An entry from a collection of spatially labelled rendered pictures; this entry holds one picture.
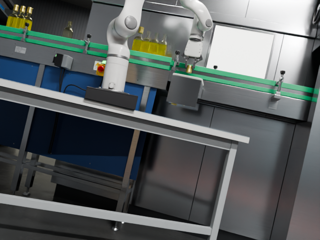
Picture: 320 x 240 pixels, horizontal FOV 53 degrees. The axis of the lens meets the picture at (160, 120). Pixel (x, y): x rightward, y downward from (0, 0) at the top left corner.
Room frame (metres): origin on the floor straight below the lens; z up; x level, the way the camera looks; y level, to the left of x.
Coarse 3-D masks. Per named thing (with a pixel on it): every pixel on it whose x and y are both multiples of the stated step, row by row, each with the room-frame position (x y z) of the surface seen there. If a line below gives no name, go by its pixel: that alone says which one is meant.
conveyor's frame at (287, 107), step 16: (0, 48) 2.21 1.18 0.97; (16, 48) 2.19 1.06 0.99; (32, 48) 2.17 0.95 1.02; (48, 48) 2.15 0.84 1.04; (48, 64) 2.15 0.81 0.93; (80, 64) 2.11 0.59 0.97; (96, 64) 2.09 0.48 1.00; (128, 64) 2.05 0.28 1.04; (128, 80) 2.05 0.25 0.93; (144, 80) 2.03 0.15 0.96; (160, 80) 2.01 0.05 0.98; (144, 96) 2.03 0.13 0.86; (208, 96) 2.05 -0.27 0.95; (224, 96) 2.04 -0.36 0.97; (240, 96) 2.02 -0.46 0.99; (256, 96) 2.00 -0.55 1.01; (256, 112) 2.11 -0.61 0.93; (272, 112) 1.98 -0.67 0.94; (288, 112) 1.97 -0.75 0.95; (304, 112) 1.95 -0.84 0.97
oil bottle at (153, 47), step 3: (153, 39) 2.18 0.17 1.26; (150, 42) 2.16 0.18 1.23; (153, 42) 2.16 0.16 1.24; (156, 42) 2.16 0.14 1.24; (150, 45) 2.16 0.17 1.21; (153, 45) 2.16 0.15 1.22; (156, 45) 2.16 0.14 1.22; (150, 48) 2.16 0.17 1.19; (153, 48) 2.16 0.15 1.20; (156, 48) 2.16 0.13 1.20; (150, 51) 2.16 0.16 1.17; (153, 51) 2.16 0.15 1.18; (156, 51) 2.17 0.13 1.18
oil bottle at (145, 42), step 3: (144, 39) 2.17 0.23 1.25; (147, 39) 2.17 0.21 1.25; (144, 42) 2.17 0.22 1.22; (147, 42) 2.17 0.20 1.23; (141, 45) 2.17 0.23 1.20; (144, 45) 2.17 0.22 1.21; (147, 45) 2.17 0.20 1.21; (141, 48) 2.17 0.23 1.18; (144, 48) 2.17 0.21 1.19; (147, 48) 2.17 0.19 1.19; (141, 51) 2.17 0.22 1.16; (144, 51) 2.17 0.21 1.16; (147, 51) 2.17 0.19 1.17
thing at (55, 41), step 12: (0, 36) 2.24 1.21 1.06; (12, 36) 2.22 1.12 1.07; (36, 36) 2.19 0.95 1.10; (48, 36) 2.18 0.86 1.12; (60, 48) 2.16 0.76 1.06; (72, 48) 2.14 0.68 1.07; (84, 48) 2.13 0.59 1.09; (96, 48) 2.12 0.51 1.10; (132, 60) 2.07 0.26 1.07; (144, 60) 2.06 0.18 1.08; (156, 60) 2.04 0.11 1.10; (168, 60) 2.03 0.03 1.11
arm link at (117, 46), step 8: (112, 24) 1.70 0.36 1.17; (112, 32) 1.73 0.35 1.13; (112, 40) 1.73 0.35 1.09; (120, 40) 1.75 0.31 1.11; (112, 48) 1.67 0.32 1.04; (120, 48) 1.67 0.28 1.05; (128, 48) 1.76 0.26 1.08; (112, 56) 1.67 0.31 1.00; (120, 56) 1.67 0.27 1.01; (128, 56) 1.70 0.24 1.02
